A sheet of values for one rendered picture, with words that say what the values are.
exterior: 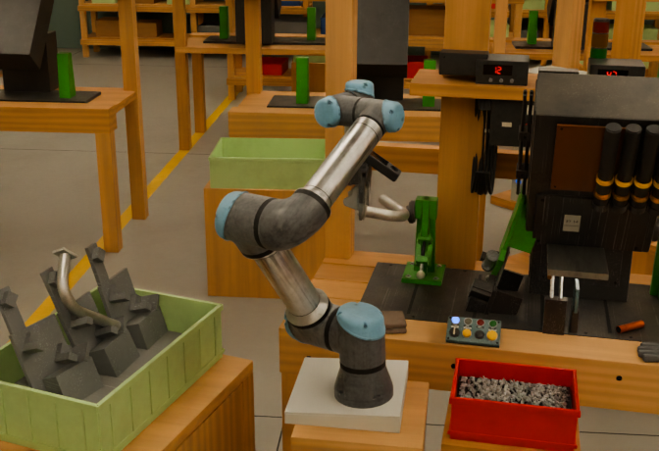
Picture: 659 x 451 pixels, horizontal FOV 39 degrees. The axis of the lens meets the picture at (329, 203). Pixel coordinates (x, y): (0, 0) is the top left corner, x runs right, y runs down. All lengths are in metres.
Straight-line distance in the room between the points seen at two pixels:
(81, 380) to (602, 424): 2.34
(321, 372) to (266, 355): 1.98
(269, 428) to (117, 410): 1.65
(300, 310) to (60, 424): 0.64
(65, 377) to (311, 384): 0.63
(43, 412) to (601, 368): 1.46
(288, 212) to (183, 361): 0.75
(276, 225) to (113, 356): 0.81
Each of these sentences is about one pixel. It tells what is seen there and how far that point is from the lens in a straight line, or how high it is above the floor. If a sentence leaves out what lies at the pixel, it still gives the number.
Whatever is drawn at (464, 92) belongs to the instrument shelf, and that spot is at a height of 1.52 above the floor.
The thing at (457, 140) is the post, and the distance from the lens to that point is 3.06.
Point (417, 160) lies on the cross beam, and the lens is 3.19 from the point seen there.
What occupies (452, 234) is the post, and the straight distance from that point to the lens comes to 3.16.
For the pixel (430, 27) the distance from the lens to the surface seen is 9.64.
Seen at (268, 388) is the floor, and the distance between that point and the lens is 4.21.
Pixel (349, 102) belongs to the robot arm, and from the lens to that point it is 2.26.
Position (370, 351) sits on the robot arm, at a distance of 2.29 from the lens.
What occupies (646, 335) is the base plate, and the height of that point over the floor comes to 0.90.
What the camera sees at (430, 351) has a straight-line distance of 2.66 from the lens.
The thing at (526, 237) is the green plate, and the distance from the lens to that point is 2.76.
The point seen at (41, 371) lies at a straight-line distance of 2.54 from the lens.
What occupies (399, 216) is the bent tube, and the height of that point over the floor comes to 1.27.
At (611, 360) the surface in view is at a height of 0.90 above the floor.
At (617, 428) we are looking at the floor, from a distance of 4.11.
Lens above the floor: 2.11
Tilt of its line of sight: 19 degrees down
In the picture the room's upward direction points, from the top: straight up
